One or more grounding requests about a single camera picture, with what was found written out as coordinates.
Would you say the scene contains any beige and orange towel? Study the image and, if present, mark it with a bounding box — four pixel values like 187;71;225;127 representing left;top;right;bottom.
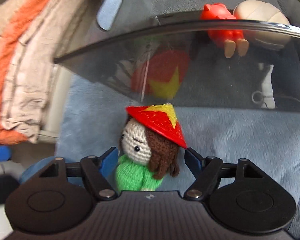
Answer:
0;0;87;145

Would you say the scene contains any grey-blue plush blanket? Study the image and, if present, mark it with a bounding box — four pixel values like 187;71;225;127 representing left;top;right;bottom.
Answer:
20;0;300;239

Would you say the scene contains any red toy pig figure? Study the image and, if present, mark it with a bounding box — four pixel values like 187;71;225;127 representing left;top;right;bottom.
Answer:
200;3;249;59

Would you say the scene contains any crochet doll with red hat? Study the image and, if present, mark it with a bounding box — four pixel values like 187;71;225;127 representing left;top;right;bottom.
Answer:
115;103;187;191

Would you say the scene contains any dark transparent storage box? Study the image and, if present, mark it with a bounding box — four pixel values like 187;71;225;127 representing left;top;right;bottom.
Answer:
53;18;300;112

